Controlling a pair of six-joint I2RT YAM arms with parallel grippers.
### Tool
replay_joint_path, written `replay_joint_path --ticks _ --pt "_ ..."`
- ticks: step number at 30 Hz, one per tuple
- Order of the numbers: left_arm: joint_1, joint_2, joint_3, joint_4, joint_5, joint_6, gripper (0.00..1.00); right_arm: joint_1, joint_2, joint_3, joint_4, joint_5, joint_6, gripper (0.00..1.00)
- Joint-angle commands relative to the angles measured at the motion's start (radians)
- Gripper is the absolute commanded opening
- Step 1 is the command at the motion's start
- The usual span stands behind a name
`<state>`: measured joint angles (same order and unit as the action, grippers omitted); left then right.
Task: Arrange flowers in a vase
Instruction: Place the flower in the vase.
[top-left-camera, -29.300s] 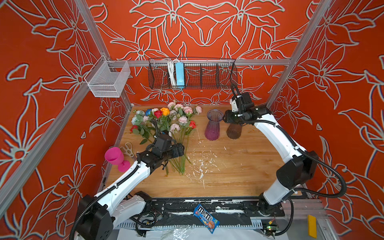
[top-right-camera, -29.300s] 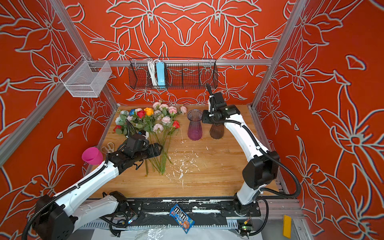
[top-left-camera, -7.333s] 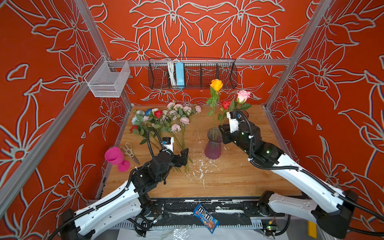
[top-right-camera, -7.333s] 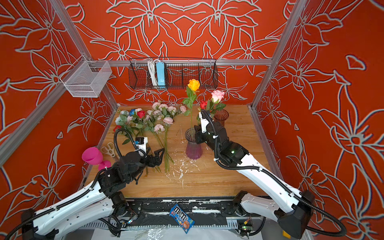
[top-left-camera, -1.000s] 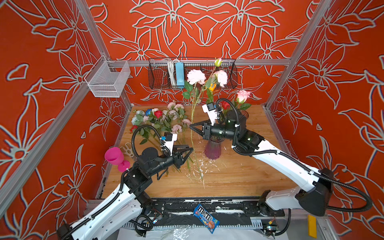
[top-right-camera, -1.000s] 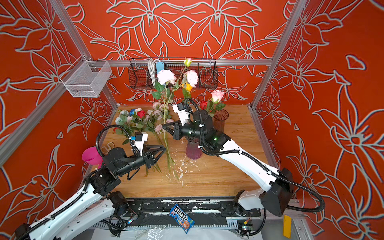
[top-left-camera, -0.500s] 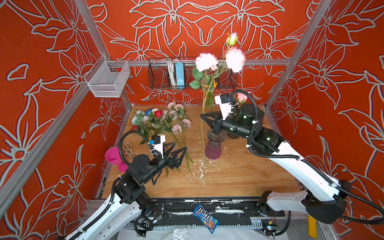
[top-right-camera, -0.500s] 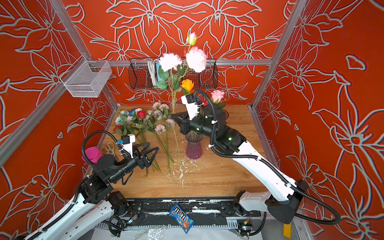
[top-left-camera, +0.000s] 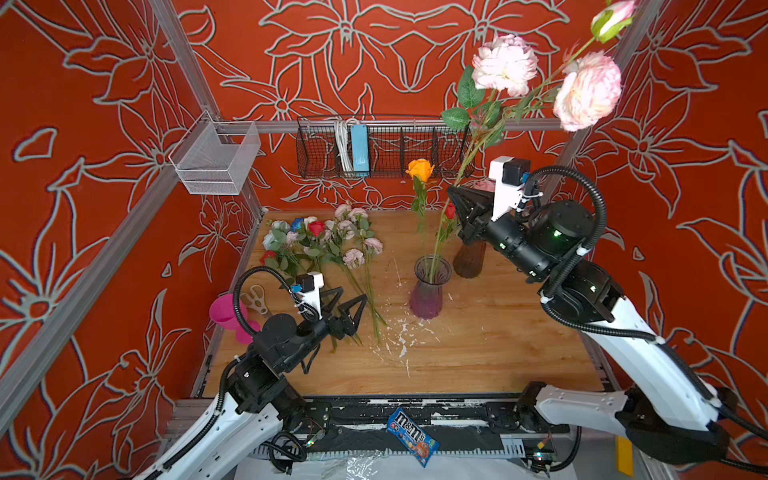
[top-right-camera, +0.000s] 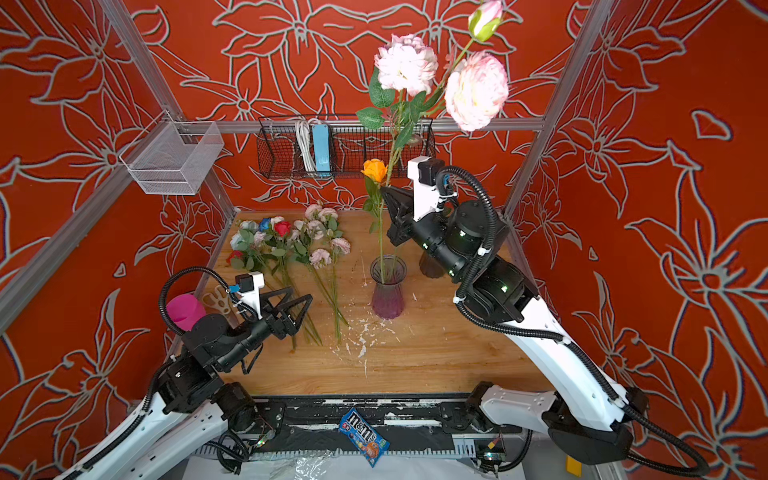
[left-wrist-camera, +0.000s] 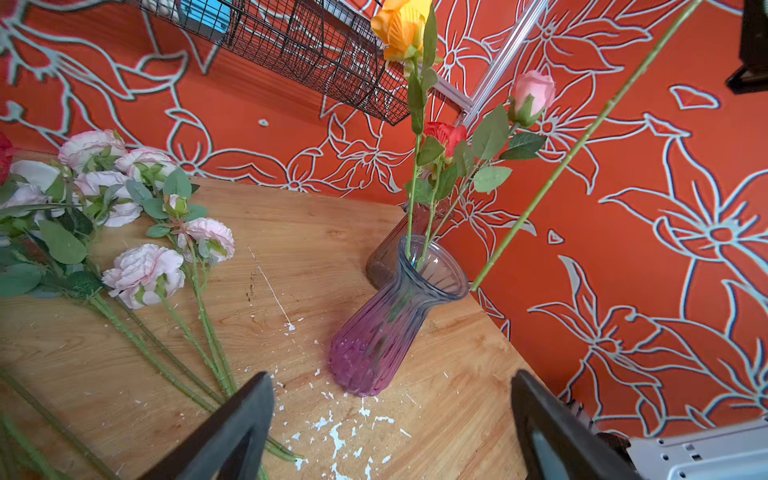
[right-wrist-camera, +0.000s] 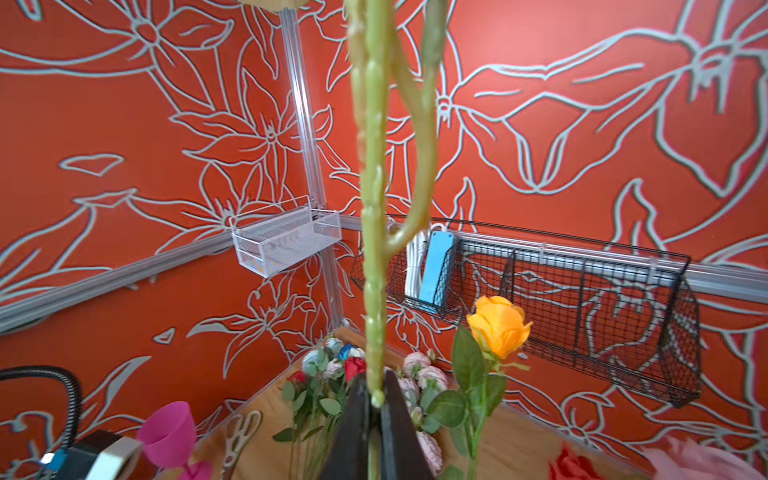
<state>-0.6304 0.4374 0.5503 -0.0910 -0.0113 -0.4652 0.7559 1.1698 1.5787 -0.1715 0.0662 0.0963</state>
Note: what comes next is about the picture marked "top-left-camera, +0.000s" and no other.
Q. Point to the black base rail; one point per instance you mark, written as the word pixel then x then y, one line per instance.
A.
pixel 472 425

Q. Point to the large red rose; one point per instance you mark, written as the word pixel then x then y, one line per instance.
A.
pixel 319 239

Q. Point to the pink carnation spray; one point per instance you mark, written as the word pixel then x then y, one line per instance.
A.
pixel 349 242
pixel 498 85

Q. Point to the black wire basket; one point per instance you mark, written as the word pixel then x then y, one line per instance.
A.
pixel 323 146

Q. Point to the blue candy bag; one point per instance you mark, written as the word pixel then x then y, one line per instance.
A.
pixel 415 439

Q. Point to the white mesh basket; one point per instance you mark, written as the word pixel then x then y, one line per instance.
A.
pixel 215 157

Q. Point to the orange yellow rose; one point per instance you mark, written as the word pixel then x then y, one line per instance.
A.
pixel 420 172

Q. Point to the purple glass vase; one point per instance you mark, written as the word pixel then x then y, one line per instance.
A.
pixel 432 274

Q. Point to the light blue box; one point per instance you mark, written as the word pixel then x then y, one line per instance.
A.
pixel 360 149

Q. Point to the blue and white flowers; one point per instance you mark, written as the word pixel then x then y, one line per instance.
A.
pixel 284 239

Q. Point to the pink rose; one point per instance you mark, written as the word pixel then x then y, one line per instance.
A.
pixel 486 185

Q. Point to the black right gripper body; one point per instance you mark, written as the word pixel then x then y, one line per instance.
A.
pixel 477 230

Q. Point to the yellow block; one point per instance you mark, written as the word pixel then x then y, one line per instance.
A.
pixel 624 456

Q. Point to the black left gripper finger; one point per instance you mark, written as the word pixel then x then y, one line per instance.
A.
pixel 350 313
pixel 329 302

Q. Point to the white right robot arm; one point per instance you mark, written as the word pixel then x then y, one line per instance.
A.
pixel 670 413

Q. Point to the dark red flower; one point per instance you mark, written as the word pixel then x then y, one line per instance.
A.
pixel 270 259

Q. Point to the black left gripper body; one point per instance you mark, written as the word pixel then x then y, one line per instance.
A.
pixel 338 330

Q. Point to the brown glass vase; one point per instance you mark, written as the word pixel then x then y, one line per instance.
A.
pixel 469 260

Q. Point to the pink plastic goblet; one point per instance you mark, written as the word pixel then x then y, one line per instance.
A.
pixel 222 313

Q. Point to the beige handled scissors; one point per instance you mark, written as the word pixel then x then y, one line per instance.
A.
pixel 254 299

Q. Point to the small red rose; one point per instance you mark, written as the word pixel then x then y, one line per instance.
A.
pixel 446 228

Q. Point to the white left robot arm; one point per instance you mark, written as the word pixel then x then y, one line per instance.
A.
pixel 256 407

